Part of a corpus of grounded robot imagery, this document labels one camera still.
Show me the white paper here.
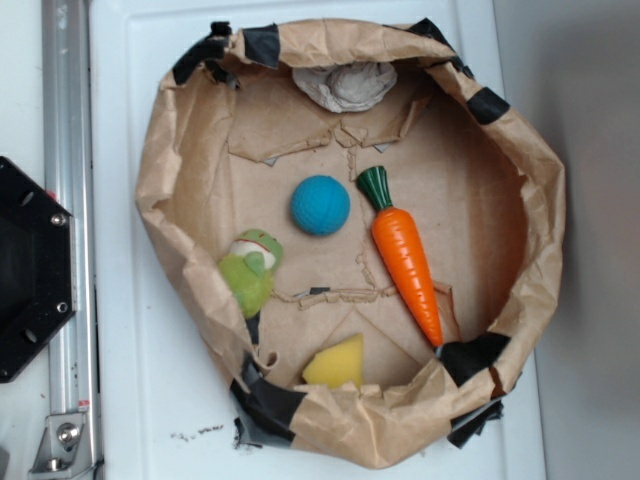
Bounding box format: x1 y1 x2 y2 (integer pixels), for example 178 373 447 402
292 62 398 113

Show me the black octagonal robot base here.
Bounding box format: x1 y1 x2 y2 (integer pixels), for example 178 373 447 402
1 157 75 384

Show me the blue dimpled ball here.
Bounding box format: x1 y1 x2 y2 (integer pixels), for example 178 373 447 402
290 175 351 236

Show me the brown paper bag container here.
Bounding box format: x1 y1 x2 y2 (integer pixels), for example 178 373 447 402
136 19 566 469

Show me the green plush frog toy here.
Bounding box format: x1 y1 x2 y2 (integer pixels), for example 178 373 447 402
218 229 284 319

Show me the orange toy carrot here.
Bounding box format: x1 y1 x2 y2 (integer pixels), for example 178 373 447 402
356 166 444 347

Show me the yellow sponge piece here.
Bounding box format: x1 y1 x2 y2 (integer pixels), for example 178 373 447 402
302 334 364 389

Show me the aluminium extrusion rail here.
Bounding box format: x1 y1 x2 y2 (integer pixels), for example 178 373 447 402
41 1 104 479

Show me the metal corner bracket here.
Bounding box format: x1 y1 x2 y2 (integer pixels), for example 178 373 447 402
28 412 92 479

